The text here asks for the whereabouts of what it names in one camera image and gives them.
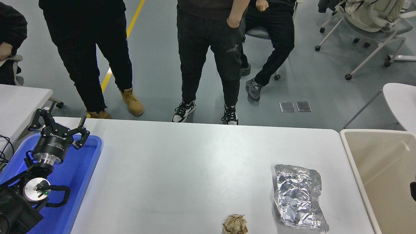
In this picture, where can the silver floor outlet plate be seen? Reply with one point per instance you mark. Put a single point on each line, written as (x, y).
(287, 107)
(303, 106)

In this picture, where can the blue plastic tray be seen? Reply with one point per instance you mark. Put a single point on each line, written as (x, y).
(74, 182)

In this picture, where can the person's left hand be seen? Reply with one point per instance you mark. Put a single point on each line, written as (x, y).
(234, 21)

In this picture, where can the chair with pale armrest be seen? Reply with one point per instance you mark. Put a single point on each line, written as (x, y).
(18, 58)

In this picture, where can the white chair leg with caster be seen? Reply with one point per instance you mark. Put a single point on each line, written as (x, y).
(59, 104)

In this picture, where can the white rectangular side table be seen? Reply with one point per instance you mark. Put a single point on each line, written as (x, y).
(16, 107)

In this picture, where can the person's left forearm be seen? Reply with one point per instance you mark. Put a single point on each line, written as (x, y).
(240, 8)

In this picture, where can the cream padded coat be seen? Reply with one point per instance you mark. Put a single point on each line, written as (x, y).
(370, 16)

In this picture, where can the person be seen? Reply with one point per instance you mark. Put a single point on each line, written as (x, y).
(9, 26)
(208, 48)
(276, 39)
(84, 39)

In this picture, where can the person's right hand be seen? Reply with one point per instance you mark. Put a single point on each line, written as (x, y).
(262, 5)

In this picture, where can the tan paper ball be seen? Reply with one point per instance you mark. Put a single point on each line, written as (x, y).
(234, 225)

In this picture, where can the large pale bin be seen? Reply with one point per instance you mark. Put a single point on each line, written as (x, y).
(386, 182)

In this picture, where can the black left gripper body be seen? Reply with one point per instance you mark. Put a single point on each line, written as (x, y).
(52, 143)

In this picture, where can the white frame office chair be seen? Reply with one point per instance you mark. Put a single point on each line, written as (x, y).
(404, 58)

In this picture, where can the grey seat office chair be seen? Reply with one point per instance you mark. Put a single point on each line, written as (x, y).
(258, 32)

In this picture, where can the silver foil tray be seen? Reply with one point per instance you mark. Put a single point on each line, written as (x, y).
(295, 195)

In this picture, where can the person's hand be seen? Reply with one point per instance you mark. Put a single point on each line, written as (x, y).
(5, 51)

